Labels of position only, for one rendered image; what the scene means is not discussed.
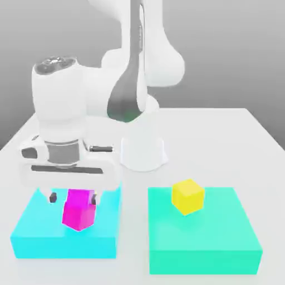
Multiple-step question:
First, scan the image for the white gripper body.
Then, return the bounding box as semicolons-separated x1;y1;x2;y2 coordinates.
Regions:
18;157;123;192

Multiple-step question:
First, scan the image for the small magenta cube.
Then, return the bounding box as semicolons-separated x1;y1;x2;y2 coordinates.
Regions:
61;189;97;232

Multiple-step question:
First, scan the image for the small yellow cube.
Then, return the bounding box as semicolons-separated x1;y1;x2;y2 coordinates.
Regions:
171;178;206;217

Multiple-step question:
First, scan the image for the large cyan box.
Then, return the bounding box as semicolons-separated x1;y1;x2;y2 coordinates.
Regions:
9;181;123;259

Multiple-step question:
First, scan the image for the large teal box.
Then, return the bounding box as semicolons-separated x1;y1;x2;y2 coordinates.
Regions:
148;186;264;276

